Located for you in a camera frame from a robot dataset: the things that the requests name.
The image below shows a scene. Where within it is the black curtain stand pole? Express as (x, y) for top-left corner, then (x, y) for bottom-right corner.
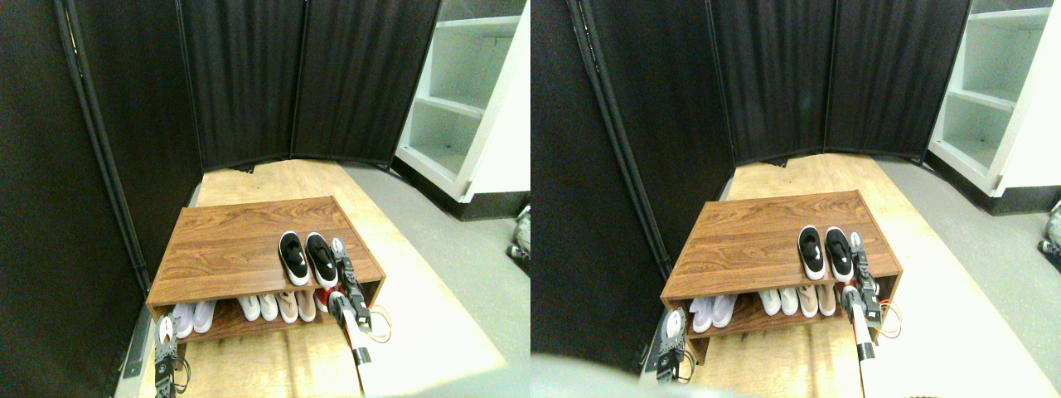
(50, 0), (152, 291)
(562, 0), (672, 283)

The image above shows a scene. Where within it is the grey machine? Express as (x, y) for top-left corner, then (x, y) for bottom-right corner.
(507, 203), (531, 270)
(1038, 199), (1061, 268)

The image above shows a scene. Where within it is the brown shoe rack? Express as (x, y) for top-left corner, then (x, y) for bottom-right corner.
(661, 191), (904, 364)
(146, 197), (389, 349)

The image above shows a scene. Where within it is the white shelf unit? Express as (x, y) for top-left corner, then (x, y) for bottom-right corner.
(925, 0), (1061, 215)
(393, 0), (531, 221)

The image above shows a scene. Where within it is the black shoe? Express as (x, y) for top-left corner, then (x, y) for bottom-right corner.
(305, 232), (339, 289)
(278, 231), (312, 287)
(797, 226), (828, 281)
(825, 226), (856, 284)

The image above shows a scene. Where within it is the orange wire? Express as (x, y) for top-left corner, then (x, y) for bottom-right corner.
(365, 304), (393, 344)
(877, 299), (904, 339)

